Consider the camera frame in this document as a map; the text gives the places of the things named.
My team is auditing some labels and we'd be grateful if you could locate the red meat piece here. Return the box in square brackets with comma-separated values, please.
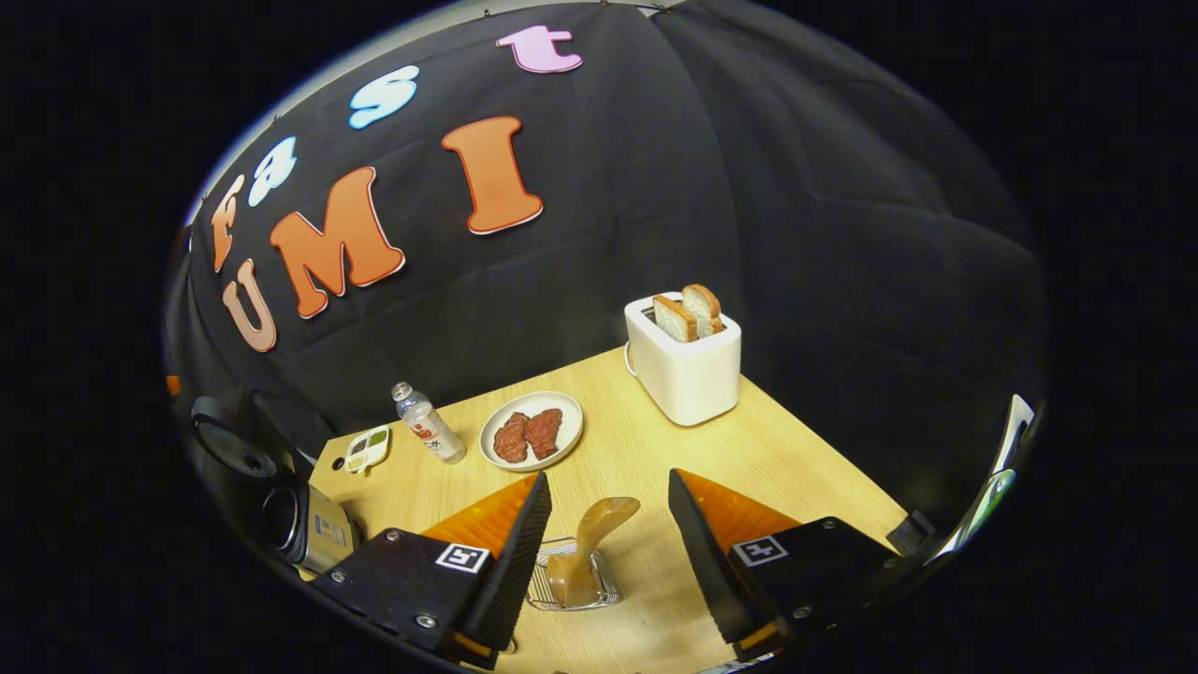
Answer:
[524, 408, 564, 460]
[493, 412, 531, 464]

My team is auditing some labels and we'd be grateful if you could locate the toast bread slice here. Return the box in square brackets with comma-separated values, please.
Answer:
[652, 295, 699, 344]
[681, 284, 723, 338]

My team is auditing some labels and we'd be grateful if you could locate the wooden spoon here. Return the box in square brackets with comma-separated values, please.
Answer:
[546, 496, 642, 608]

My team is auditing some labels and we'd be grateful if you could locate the dark grey rice cooker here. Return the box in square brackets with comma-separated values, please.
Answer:
[187, 393, 364, 574]

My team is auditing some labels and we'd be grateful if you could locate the clear plastic drink bottle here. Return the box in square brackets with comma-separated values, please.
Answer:
[391, 381, 467, 465]

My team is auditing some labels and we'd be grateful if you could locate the white divided bean dish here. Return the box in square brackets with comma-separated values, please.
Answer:
[343, 425, 391, 476]

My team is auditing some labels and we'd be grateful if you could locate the white toaster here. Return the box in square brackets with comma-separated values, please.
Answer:
[624, 292, 742, 428]

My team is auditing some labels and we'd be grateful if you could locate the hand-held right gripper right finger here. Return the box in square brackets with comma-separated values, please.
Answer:
[667, 468, 913, 664]

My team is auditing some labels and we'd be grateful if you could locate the white round plate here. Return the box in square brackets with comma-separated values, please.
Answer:
[479, 390, 585, 472]

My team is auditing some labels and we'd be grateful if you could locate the metal wire chopstick holder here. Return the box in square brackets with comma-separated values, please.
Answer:
[526, 536, 623, 612]

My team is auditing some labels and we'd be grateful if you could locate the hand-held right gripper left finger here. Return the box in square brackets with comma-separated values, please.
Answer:
[314, 471, 553, 670]

